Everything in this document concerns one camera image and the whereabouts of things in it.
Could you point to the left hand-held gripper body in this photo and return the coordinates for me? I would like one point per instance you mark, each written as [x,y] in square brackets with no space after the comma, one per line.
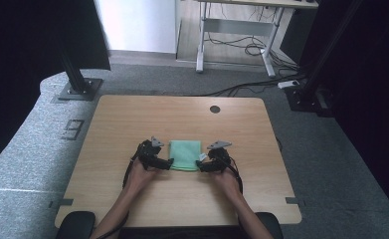
[147,154]

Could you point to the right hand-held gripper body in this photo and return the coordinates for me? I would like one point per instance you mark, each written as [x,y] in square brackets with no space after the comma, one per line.
[220,157]

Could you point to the green cloth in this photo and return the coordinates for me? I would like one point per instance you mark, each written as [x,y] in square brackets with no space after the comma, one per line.
[184,154]

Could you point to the person's right hand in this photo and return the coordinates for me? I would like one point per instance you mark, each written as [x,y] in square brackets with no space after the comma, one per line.
[228,184]

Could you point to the person's left hand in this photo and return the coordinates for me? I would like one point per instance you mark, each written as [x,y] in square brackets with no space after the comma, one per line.
[139,179]

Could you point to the black round table grommet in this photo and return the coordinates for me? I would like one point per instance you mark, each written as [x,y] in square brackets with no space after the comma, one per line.
[215,109]

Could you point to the white power strip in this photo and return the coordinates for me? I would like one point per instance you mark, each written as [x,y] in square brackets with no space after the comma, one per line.
[288,84]

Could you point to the black metal stand with dark base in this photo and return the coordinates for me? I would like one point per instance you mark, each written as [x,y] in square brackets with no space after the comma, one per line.
[306,96]

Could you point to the dark curtain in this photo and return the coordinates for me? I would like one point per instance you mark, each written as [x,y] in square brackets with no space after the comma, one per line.
[23,66]
[374,83]

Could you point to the black metal stand with base plate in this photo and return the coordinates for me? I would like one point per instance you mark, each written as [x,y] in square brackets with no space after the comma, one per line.
[77,83]

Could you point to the white desk frame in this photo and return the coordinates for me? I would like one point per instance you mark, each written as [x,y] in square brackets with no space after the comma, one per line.
[236,27]

